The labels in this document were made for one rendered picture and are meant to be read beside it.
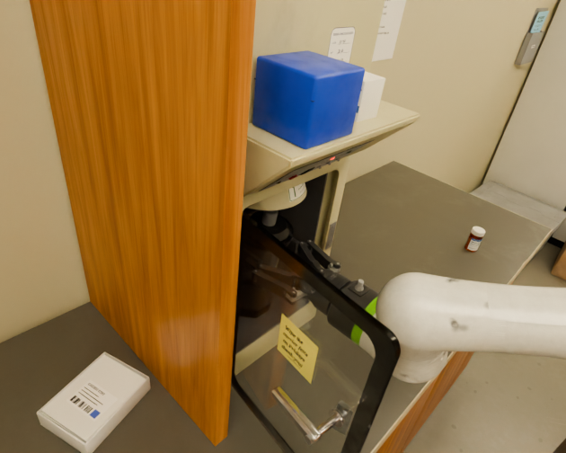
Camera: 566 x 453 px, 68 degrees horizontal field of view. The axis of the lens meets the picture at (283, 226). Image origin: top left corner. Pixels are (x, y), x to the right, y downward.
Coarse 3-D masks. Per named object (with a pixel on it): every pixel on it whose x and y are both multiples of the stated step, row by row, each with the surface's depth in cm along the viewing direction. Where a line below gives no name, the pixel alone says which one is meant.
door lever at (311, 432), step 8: (272, 392) 58; (280, 392) 58; (280, 400) 57; (288, 400) 57; (288, 408) 56; (296, 408) 56; (288, 416) 56; (296, 416) 55; (304, 416) 55; (336, 416) 56; (296, 424) 55; (304, 424) 54; (312, 424) 55; (320, 424) 55; (328, 424) 55; (336, 424) 57; (304, 432) 54; (312, 432) 54; (320, 432) 54; (312, 440) 53
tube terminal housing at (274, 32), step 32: (256, 0) 49; (288, 0) 53; (320, 0) 57; (352, 0) 62; (384, 0) 67; (256, 32) 52; (288, 32) 56; (320, 32) 60; (256, 64) 54; (352, 64) 69; (256, 192) 66; (320, 224) 92
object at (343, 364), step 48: (240, 288) 68; (288, 288) 56; (336, 288) 50; (240, 336) 73; (336, 336) 51; (384, 336) 45; (240, 384) 79; (288, 384) 64; (336, 384) 54; (384, 384) 47; (288, 432) 69; (336, 432) 58
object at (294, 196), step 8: (304, 184) 81; (280, 192) 76; (288, 192) 77; (296, 192) 78; (304, 192) 81; (264, 200) 75; (272, 200) 76; (280, 200) 76; (288, 200) 77; (296, 200) 79; (248, 208) 76; (256, 208) 76; (264, 208) 76; (272, 208) 76; (280, 208) 77
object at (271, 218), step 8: (256, 216) 84; (264, 216) 82; (272, 216) 81; (280, 216) 86; (264, 224) 82; (272, 224) 82; (280, 224) 84; (272, 232) 81; (280, 232) 82; (288, 232) 84; (280, 240) 82
